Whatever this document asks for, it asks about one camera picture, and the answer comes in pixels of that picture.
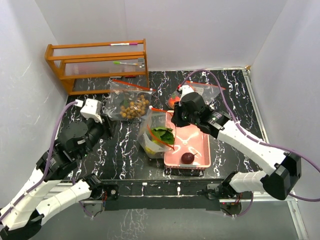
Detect purple passion fruit front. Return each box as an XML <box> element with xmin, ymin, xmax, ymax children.
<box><xmin>180</xmin><ymin>152</ymin><xmax>197</xmax><ymax>165</ymax></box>

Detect pink plastic basket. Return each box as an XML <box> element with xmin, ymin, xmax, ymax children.
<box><xmin>164</xmin><ymin>110</ymin><xmax>211</xmax><ymax>170</ymax></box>

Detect wooden shelf rack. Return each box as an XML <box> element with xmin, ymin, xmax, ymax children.
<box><xmin>44</xmin><ymin>39</ymin><xmax>150</xmax><ymax>96</ymax></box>

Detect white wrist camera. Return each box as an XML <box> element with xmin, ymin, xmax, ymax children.
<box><xmin>75</xmin><ymin>98</ymin><xmax>103</xmax><ymax>124</ymax></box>
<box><xmin>177</xmin><ymin>85</ymin><xmax>195</xmax><ymax>100</ymax></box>

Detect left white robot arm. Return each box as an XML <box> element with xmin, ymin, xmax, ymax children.
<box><xmin>0</xmin><ymin>115</ymin><xmax>116</xmax><ymax>240</ymax></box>

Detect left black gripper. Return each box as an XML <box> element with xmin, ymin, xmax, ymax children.
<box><xmin>78</xmin><ymin>112</ymin><xmax>119</xmax><ymax>159</ymax></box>

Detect green cucumber leaf vegetable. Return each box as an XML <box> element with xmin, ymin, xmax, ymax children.
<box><xmin>151</xmin><ymin>126</ymin><xmax>175</xmax><ymax>145</ymax></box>

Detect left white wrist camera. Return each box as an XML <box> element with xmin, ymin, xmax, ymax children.
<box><xmin>75</xmin><ymin>98</ymin><xmax>103</xmax><ymax>124</ymax></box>

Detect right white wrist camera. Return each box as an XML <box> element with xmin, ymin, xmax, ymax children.
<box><xmin>177</xmin><ymin>85</ymin><xmax>195</xmax><ymax>100</ymax></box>

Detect green marker pen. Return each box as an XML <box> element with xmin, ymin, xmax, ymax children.
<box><xmin>113</xmin><ymin>61</ymin><xmax>139</xmax><ymax>66</ymax></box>

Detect yellow bananas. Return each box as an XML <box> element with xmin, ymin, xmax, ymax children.
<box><xmin>145</xmin><ymin>140</ymin><xmax>163</xmax><ymax>155</ymax></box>

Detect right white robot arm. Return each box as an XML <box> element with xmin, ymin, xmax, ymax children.
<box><xmin>171</xmin><ymin>92</ymin><xmax>302</xmax><ymax>200</ymax></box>

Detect clear zip bag orange zipper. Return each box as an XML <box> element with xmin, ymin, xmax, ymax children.
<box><xmin>164</xmin><ymin>80</ymin><xmax>226</xmax><ymax>111</ymax></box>

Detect longan bunch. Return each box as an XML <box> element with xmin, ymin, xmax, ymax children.
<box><xmin>120</xmin><ymin>93</ymin><xmax>150</xmax><ymax>121</ymax></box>

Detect pink white marker pen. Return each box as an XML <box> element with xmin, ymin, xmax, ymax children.
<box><xmin>110</xmin><ymin>42</ymin><xmax>138</xmax><ymax>46</ymax></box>

